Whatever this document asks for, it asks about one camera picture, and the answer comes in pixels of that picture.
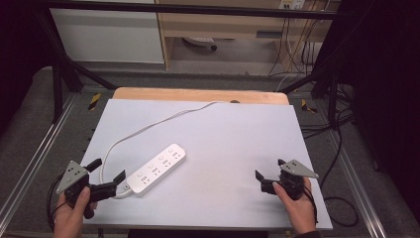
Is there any black curtain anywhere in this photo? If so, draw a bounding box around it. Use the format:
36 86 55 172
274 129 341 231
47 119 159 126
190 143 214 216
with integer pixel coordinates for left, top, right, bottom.
330 0 420 216
0 0 57 133

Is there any person's right hand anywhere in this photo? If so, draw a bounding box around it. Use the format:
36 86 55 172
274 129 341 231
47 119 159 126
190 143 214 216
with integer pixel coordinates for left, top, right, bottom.
271 178 318 236

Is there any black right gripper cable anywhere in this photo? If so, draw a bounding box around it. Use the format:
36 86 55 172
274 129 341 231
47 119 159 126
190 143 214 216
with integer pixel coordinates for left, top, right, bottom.
302 184 319 224

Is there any black floor cable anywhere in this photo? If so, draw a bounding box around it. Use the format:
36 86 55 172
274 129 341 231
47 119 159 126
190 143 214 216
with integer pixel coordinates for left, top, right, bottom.
301 108 361 228

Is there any person's left hand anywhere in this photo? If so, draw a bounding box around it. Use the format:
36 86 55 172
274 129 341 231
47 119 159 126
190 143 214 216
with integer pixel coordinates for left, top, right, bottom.
52 186 99 238

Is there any bundle of hanging cables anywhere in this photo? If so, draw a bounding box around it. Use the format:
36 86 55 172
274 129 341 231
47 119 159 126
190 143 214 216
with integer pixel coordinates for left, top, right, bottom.
267 9 326 77

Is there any white wall socket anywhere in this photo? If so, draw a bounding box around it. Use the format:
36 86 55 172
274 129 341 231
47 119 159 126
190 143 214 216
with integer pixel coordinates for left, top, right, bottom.
278 0 307 11

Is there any white power strip with black plug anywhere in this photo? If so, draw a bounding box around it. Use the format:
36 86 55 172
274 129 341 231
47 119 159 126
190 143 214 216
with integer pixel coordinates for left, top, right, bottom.
182 36 219 52

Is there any wooden table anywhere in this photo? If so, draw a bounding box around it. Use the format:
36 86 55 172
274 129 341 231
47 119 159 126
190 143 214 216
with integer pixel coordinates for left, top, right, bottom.
112 86 291 106

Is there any white power strip cable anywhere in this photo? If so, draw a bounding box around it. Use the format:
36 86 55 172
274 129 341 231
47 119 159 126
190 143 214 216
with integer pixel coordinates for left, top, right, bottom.
98 100 220 199

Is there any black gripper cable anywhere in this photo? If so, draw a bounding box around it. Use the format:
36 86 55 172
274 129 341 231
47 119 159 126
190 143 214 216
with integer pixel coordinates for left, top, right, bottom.
46 174 67 231
302 184 319 224

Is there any aluminium floor rail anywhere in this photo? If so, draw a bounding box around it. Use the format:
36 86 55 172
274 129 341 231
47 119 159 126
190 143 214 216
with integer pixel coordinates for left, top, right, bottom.
325 128 388 238
0 93 79 226

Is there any black metal frame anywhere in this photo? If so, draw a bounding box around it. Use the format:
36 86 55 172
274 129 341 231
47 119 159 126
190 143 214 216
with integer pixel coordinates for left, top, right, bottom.
33 0 358 131

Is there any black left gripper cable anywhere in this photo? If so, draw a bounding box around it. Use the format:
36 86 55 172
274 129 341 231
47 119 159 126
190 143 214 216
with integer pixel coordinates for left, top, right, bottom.
46 174 67 231

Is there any white cabinet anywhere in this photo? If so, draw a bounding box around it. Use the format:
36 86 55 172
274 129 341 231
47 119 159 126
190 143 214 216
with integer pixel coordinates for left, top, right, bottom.
49 7 165 64

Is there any thin white floor cable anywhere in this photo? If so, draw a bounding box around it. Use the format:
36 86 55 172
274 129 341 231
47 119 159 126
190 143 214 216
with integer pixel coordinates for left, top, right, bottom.
274 72 295 93

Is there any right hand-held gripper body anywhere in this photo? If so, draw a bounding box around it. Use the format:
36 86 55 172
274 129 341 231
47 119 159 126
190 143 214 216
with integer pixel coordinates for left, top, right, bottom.
260 159 320 201

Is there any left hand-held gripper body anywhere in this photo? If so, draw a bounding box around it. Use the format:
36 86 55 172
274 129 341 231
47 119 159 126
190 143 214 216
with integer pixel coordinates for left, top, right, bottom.
55 160 119 203

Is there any light wooden desk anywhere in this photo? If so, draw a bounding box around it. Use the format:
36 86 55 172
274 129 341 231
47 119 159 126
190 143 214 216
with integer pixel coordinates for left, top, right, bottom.
155 0 342 71

